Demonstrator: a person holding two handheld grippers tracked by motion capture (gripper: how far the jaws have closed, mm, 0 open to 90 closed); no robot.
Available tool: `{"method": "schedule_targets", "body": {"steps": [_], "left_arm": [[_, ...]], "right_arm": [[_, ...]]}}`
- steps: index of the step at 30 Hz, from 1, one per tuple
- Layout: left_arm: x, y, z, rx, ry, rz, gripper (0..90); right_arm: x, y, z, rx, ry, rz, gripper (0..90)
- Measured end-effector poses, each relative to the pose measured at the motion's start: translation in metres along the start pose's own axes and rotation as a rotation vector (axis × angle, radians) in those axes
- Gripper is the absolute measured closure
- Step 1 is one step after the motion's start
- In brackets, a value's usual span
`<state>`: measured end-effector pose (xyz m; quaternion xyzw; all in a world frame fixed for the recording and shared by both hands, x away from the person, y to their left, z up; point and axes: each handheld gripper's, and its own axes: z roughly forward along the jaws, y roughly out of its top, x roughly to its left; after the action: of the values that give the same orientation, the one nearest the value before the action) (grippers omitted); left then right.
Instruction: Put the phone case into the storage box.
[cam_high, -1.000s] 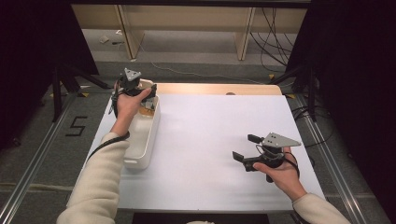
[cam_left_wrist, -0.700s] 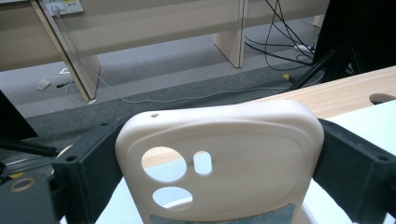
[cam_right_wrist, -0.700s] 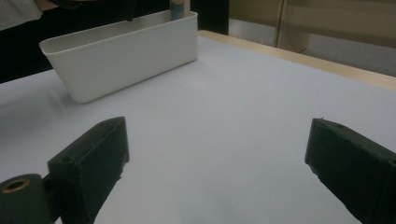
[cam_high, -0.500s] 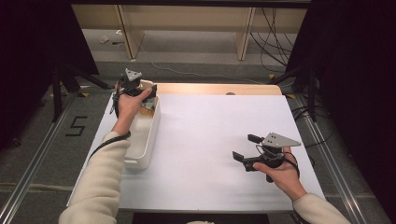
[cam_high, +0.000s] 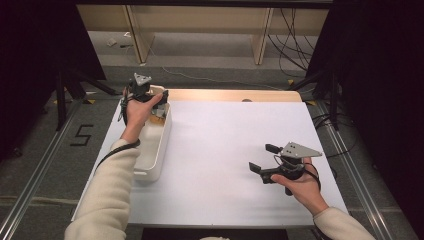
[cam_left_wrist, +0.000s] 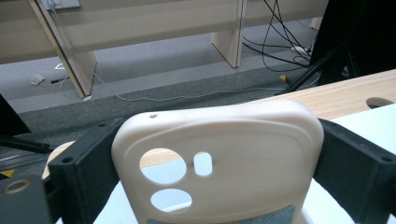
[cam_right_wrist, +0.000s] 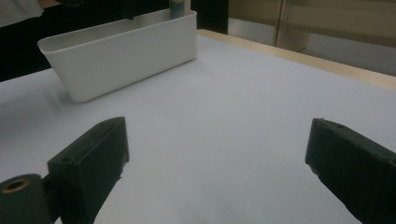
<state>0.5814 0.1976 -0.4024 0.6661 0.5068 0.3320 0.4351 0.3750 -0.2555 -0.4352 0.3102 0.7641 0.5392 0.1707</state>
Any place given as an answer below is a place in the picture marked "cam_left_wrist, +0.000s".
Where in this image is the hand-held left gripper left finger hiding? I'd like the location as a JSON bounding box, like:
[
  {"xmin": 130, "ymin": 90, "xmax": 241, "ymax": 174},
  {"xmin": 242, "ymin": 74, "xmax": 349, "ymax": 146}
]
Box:
[{"xmin": 48, "ymin": 119, "xmax": 125, "ymax": 224}]

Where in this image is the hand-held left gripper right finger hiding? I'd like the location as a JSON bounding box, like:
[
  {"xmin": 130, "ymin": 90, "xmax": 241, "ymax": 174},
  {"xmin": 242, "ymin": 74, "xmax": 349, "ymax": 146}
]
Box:
[{"xmin": 312, "ymin": 118, "xmax": 396, "ymax": 224}]

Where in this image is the small snack packet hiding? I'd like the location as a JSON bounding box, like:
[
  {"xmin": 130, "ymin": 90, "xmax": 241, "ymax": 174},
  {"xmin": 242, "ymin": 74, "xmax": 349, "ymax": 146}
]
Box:
[{"xmin": 111, "ymin": 99, "xmax": 325, "ymax": 224}]

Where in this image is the white board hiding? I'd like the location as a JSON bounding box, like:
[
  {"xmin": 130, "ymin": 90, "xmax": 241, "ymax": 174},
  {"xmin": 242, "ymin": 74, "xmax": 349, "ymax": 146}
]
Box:
[{"xmin": 92, "ymin": 104, "xmax": 396, "ymax": 224}]

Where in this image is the black tripod stand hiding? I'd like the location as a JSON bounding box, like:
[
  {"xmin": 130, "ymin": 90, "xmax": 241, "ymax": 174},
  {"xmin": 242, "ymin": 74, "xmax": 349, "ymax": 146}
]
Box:
[
  {"xmin": 284, "ymin": 31, "xmax": 368, "ymax": 94},
  {"xmin": 0, "ymin": 92, "xmax": 52, "ymax": 155}
]

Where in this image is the small white floor object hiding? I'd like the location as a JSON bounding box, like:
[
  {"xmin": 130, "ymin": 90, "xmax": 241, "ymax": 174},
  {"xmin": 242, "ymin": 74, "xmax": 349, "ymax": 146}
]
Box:
[{"xmin": 30, "ymin": 74, "xmax": 46, "ymax": 86}]

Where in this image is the black curtain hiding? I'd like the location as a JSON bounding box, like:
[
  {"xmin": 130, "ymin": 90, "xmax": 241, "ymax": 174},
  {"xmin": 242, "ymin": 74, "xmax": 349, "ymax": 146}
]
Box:
[{"xmin": 309, "ymin": 0, "xmax": 396, "ymax": 85}]

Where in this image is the beige wooden desk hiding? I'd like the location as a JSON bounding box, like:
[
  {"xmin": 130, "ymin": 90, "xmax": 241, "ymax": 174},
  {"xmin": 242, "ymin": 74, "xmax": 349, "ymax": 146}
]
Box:
[{"xmin": 0, "ymin": 0, "xmax": 331, "ymax": 99}]

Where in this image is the metal floor rail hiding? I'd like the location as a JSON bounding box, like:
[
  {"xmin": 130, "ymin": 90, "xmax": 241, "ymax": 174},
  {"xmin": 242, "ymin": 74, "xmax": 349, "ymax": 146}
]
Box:
[{"xmin": 0, "ymin": 151, "xmax": 50, "ymax": 173}]

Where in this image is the bundle of black cables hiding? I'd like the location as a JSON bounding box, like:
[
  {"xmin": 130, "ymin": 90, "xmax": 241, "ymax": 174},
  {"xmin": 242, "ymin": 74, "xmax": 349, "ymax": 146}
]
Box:
[{"xmin": 242, "ymin": 0, "xmax": 314, "ymax": 73}]

